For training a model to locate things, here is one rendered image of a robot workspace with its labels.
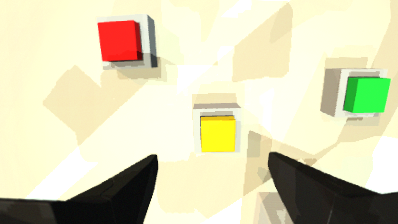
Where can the red button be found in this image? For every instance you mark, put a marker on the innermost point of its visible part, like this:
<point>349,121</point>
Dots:
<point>127,41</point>

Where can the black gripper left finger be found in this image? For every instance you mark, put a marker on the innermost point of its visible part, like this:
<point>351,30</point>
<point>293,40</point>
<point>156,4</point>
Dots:
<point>124,198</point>

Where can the yellow button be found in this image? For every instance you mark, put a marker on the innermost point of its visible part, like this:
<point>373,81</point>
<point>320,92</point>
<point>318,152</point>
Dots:
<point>217,128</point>

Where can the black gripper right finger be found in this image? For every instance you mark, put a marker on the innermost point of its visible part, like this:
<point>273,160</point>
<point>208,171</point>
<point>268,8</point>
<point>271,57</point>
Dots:
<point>312,196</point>

